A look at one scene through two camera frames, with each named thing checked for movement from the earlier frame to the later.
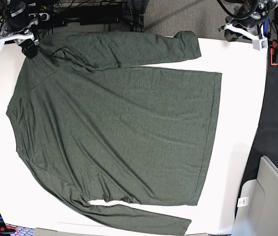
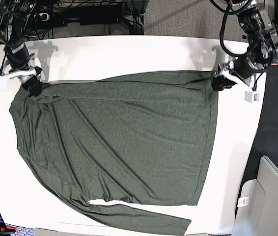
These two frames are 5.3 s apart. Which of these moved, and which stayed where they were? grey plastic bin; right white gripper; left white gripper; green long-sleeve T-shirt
Moved: left white gripper; green long-sleeve T-shirt; right white gripper
Stayed: grey plastic bin
